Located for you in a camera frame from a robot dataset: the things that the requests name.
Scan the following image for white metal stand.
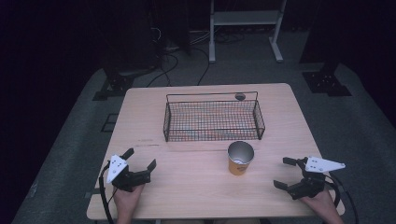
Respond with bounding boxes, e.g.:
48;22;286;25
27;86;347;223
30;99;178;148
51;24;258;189
208;0;288;64

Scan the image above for person's left hand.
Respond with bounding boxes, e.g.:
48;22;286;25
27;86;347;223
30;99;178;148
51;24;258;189
112;184;146;224

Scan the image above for black wire basket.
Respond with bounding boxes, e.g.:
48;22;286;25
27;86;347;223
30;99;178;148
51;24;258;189
163;91;266;143

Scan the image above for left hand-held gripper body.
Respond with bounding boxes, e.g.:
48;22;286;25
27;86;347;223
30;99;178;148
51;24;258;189
106;154;152;193

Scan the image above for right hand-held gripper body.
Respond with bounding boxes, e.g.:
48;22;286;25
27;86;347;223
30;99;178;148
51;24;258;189
287;156;347;201

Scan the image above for orange paper cup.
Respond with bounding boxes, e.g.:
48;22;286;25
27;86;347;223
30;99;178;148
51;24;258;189
227;140;255;176

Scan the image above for person's right hand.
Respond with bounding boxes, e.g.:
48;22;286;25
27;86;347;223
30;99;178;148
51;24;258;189
299;188;345;224

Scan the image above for black cable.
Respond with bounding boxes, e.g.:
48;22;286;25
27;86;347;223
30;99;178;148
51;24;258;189
98;161;117;224
323;173;360;224

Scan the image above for black floor cables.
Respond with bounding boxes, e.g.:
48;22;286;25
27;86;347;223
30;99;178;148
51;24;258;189
145;27;247;88

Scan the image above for black stand base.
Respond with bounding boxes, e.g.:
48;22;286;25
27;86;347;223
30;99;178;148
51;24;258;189
92;69;157;102
302;62;353;97

